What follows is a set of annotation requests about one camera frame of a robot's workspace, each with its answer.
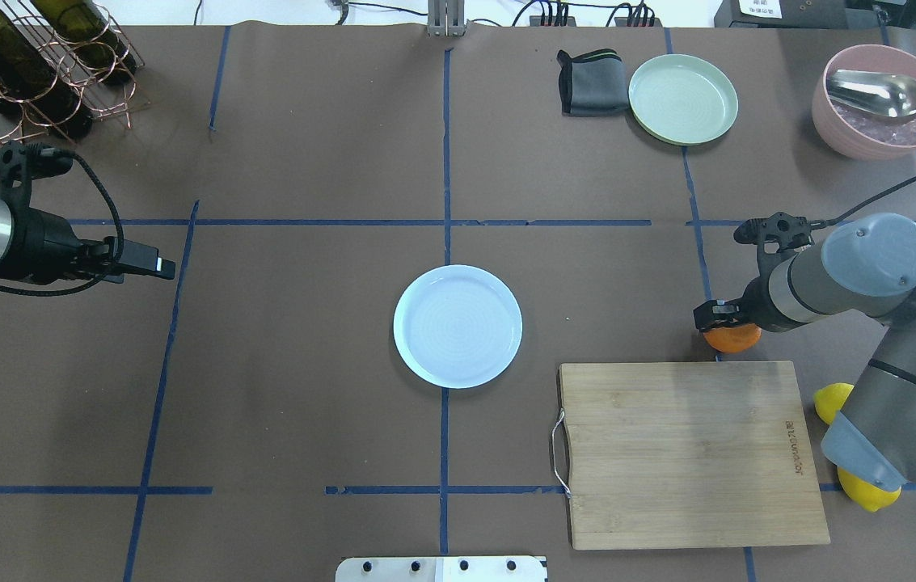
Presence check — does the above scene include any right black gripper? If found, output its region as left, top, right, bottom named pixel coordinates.
left=694, top=279, right=782, bottom=332

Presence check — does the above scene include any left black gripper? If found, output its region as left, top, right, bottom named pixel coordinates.
left=8, top=209, right=177, bottom=284

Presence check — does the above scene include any orange fruit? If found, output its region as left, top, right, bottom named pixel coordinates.
left=702, top=323, right=763, bottom=354

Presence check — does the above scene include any light blue plate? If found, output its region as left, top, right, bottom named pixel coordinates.
left=392, top=264, right=523, bottom=390

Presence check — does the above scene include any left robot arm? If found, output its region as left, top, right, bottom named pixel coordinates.
left=0, top=188, right=176, bottom=297

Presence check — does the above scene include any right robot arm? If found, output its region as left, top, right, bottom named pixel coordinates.
left=693, top=213, right=916, bottom=492

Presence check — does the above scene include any light green plate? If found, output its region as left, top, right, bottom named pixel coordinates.
left=628, top=54, right=740, bottom=146

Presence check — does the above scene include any bamboo cutting board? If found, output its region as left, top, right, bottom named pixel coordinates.
left=558, top=361, right=830, bottom=551

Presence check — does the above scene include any lower yellow lemon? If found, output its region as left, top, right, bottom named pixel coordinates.
left=813, top=382, right=855, bottom=426

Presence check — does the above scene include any yellow lemon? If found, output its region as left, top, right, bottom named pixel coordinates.
left=813, top=382, right=855, bottom=426
left=836, top=466, right=902, bottom=513

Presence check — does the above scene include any pink bowl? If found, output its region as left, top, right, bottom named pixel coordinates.
left=810, top=44, right=916, bottom=161

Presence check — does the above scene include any upper yellow lemon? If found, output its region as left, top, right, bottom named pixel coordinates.
left=836, top=466, right=902, bottom=513

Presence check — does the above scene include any dark wine bottle lower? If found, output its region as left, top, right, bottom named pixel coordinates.
left=32, top=1, right=137, bottom=87

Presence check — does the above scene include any dark wine bottle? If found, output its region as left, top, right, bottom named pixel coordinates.
left=32, top=1, right=137, bottom=87
left=0, top=8, right=93, bottom=140

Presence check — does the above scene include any folded grey cloth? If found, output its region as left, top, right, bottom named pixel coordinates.
left=556, top=48, right=631, bottom=117

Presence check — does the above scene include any dark wine bottle upper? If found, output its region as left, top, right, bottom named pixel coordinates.
left=0, top=8, right=93, bottom=140

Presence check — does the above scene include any metal scoop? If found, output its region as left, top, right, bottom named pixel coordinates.
left=825, top=70, right=916, bottom=120

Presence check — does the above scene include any copper wire bottle rack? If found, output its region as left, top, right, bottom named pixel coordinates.
left=0, top=1, right=151, bottom=145

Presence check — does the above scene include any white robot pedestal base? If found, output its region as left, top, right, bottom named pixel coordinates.
left=335, top=555, right=549, bottom=581

